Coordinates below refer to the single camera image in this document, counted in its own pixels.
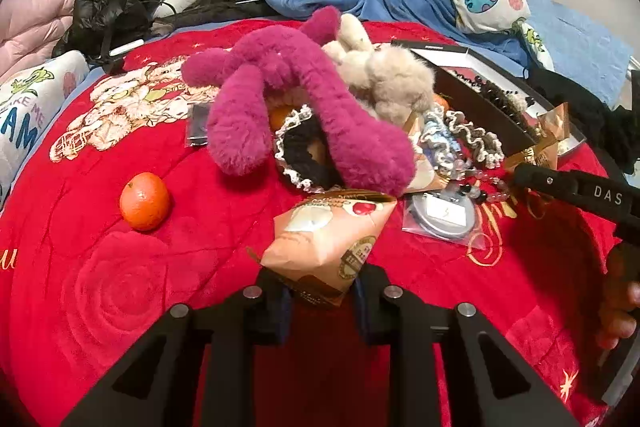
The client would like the triangular chocolate snack packet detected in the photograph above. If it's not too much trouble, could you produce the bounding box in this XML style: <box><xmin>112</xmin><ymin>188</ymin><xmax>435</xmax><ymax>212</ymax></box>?
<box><xmin>248</xmin><ymin>190</ymin><xmax>397</xmax><ymax>307</ymax></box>

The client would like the person's right hand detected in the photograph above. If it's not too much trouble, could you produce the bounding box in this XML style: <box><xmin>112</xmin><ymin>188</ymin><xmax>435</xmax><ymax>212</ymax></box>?
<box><xmin>597</xmin><ymin>242</ymin><xmax>639</xmax><ymax>350</ymax></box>

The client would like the black garment on bed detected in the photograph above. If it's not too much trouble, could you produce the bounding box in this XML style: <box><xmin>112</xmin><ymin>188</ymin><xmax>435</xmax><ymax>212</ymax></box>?
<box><xmin>527</xmin><ymin>68</ymin><xmax>639</xmax><ymax>179</ymax></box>

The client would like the snack packet in box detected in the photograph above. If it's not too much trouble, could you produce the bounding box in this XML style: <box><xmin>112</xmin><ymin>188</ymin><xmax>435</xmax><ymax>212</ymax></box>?
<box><xmin>503</xmin><ymin>102</ymin><xmax>570</xmax><ymax>172</ymax></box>

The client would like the round white compact in bag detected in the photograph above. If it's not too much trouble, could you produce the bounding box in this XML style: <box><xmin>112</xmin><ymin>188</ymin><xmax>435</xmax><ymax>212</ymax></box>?
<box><xmin>402</xmin><ymin>191</ymin><xmax>488</xmax><ymax>249</ymax></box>

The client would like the brown crochet scrunchie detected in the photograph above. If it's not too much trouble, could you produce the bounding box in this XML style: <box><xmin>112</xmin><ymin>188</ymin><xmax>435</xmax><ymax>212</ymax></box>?
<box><xmin>444</xmin><ymin>110</ymin><xmax>506</xmax><ymax>170</ymax></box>

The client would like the black beaded hair clip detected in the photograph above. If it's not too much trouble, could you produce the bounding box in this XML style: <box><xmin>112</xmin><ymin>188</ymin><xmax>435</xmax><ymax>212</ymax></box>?
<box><xmin>454</xmin><ymin>72</ymin><xmax>529</xmax><ymax>130</ymax></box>

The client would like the blue bed sheet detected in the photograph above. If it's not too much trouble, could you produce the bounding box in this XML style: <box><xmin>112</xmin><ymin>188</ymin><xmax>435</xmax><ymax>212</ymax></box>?
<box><xmin>528</xmin><ymin>0</ymin><xmax>634</xmax><ymax>106</ymax></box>

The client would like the black cardboard box tray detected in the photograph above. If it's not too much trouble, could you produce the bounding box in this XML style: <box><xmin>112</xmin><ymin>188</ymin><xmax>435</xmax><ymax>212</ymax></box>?
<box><xmin>391</xmin><ymin>38</ymin><xmax>587</xmax><ymax>158</ymax></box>

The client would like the red plush blanket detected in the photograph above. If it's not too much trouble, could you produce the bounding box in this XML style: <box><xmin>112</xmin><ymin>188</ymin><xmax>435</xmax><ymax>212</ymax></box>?
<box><xmin>0</xmin><ymin>18</ymin><xmax>624</xmax><ymax>427</ymax></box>

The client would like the light blue crochet scrunchie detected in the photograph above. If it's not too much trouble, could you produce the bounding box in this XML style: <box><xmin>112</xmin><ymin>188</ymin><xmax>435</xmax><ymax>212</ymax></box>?
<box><xmin>418</xmin><ymin>104</ymin><xmax>472</xmax><ymax>180</ymax></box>

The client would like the orange mandarin at left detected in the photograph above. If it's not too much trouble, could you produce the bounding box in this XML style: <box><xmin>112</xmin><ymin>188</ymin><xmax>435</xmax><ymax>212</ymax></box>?
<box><xmin>119</xmin><ymin>172</ymin><xmax>171</xmax><ymax>232</ymax></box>

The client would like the snack packet by rabbit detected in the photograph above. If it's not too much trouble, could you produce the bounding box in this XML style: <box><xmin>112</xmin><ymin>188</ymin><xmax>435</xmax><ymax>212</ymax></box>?
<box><xmin>402</xmin><ymin>112</ymin><xmax>425</xmax><ymax>141</ymax></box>

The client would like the orange mandarin on beads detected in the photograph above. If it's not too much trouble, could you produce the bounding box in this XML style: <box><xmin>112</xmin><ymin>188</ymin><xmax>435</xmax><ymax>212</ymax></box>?
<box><xmin>433</xmin><ymin>93</ymin><xmax>449</xmax><ymax>112</ymax></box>

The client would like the black lace-trim scrunchie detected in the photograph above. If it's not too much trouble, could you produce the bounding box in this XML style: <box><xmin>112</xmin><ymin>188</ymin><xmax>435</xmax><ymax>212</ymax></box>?
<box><xmin>273</xmin><ymin>104</ymin><xmax>343</xmax><ymax>194</ymax></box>

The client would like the beige fluffy plush toy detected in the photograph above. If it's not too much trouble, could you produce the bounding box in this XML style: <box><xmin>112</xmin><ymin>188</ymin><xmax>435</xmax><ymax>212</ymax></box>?
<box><xmin>336</xmin><ymin>44</ymin><xmax>435</xmax><ymax>127</ymax></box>

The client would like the white plush rabbit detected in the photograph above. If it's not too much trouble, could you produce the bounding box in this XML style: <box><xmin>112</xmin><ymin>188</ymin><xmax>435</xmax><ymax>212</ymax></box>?
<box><xmin>322</xmin><ymin>13</ymin><xmax>374</xmax><ymax>65</ymax></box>

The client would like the small dark foil packet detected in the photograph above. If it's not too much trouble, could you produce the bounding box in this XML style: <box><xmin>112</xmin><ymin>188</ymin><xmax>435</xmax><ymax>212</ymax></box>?
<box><xmin>186</xmin><ymin>103</ymin><xmax>210</xmax><ymax>147</ymax></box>

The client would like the magenta fluffy plush toy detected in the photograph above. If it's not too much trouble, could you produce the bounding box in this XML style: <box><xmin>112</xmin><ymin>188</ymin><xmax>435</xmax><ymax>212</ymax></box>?
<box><xmin>181</xmin><ymin>6</ymin><xmax>416</xmax><ymax>196</ymax></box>

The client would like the monster scream print pillow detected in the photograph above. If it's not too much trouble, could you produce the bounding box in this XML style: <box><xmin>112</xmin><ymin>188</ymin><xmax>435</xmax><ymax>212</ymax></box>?
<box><xmin>0</xmin><ymin>51</ymin><xmax>89</xmax><ymax>204</ymax></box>

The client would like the dark clothing by pillow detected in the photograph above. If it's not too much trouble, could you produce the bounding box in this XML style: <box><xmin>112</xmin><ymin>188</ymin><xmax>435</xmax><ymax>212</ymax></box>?
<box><xmin>157</xmin><ymin>0</ymin><xmax>277</xmax><ymax>28</ymax></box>

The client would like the pink quilted comforter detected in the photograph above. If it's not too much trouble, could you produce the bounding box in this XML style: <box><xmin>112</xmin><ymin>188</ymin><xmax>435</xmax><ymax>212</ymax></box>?
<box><xmin>0</xmin><ymin>0</ymin><xmax>75</xmax><ymax>83</ymax></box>

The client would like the black puffer jacket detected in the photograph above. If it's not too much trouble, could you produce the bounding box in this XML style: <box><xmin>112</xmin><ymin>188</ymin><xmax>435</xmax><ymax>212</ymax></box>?
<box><xmin>52</xmin><ymin>0</ymin><xmax>162</xmax><ymax>65</ymax></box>

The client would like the glass bead bracelet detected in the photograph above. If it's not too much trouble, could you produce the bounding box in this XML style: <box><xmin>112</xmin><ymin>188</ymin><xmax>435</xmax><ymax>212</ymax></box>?
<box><xmin>444</xmin><ymin>156</ymin><xmax>514</xmax><ymax>205</ymax></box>

